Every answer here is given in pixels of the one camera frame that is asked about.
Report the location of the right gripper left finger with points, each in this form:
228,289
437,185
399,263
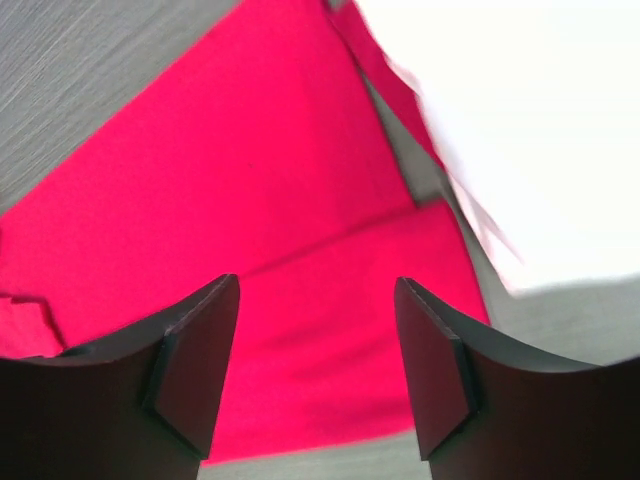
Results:
139,403

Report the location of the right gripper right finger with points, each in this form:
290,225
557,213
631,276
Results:
488,406

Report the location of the crimson red polo shirt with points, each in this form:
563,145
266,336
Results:
259,153

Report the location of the white printed folded t-shirt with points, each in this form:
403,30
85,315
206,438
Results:
533,107

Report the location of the red folded t-shirt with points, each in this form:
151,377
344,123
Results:
396,93

